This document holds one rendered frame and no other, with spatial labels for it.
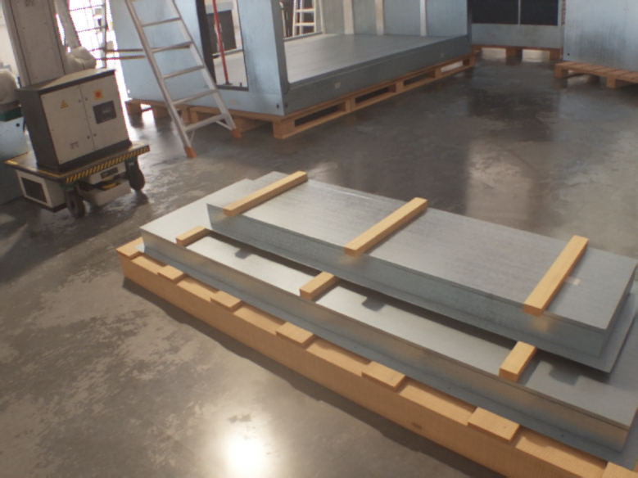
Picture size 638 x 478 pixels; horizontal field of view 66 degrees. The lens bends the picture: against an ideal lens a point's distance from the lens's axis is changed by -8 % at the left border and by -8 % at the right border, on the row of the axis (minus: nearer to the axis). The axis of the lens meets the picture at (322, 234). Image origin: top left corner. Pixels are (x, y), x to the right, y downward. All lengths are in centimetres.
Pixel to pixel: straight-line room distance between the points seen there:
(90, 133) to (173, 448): 234
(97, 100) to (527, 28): 604
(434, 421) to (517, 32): 696
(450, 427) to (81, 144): 280
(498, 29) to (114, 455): 740
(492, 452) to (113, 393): 128
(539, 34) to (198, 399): 702
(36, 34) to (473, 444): 346
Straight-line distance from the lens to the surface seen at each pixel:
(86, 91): 356
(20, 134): 434
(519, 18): 804
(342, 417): 172
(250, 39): 460
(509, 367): 148
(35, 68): 388
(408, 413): 162
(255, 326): 192
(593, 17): 673
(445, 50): 673
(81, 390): 208
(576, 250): 178
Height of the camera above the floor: 125
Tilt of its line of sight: 27 degrees down
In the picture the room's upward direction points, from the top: 6 degrees counter-clockwise
